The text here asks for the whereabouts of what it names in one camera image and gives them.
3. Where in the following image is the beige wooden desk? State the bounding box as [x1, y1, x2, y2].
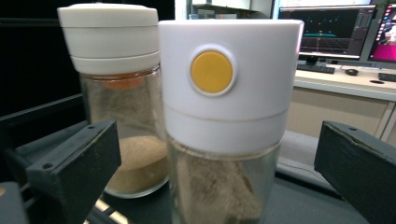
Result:
[285, 64, 396, 143]

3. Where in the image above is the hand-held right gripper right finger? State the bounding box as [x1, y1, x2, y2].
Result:
[313, 120, 396, 224]

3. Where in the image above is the wide computer monitor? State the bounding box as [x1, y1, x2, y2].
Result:
[277, 4, 377, 66]

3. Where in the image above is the glass jar with cream lid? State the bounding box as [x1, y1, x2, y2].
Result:
[56, 3, 171, 200]

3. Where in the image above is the black keyboard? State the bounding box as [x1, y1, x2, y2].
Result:
[296, 63, 336, 75]
[377, 72, 396, 83]

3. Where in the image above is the glass jar yellow-button white lid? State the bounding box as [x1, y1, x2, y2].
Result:
[158, 19, 305, 224]

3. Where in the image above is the computer monitor with pink screen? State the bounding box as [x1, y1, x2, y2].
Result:
[368, 2, 396, 63]

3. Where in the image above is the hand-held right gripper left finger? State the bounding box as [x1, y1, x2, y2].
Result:
[26, 119, 122, 224]

